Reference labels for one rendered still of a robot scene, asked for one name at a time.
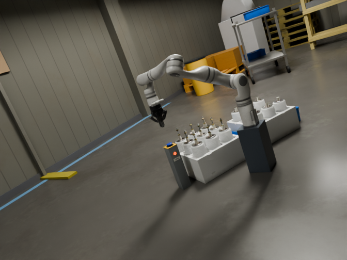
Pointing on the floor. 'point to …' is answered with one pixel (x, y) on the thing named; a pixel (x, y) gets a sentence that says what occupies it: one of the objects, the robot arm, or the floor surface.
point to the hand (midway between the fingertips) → (161, 124)
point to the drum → (201, 87)
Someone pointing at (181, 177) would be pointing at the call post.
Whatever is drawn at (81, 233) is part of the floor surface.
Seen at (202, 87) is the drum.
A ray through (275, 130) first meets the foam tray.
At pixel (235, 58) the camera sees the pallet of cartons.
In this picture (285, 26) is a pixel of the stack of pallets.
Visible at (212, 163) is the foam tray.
